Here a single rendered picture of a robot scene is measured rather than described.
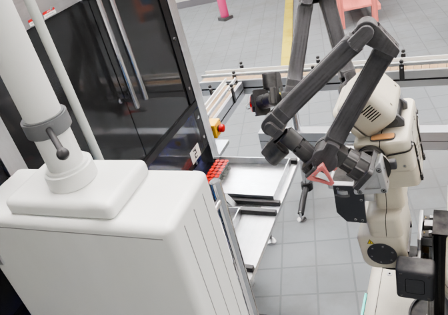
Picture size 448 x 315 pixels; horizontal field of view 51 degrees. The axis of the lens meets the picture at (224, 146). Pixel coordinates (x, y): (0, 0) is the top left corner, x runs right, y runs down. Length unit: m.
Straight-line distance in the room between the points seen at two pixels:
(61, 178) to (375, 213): 1.15
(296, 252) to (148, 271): 2.06
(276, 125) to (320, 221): 1.74
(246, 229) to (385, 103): 0.69
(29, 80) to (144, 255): 0.37
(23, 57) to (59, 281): 0.49
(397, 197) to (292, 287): 1.18
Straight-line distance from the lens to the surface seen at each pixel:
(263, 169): 2.08
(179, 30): 1.98
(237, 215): 1.82
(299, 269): 2.83
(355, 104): 1.38
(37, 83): 0.89
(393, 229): 1.76
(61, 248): 1.01
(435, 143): 2.87
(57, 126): 0.90
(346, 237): 2.97
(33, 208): 1.00
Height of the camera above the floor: 2.05
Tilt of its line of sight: 30 degrees down
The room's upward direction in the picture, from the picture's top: 15 degrees counter-clockwise
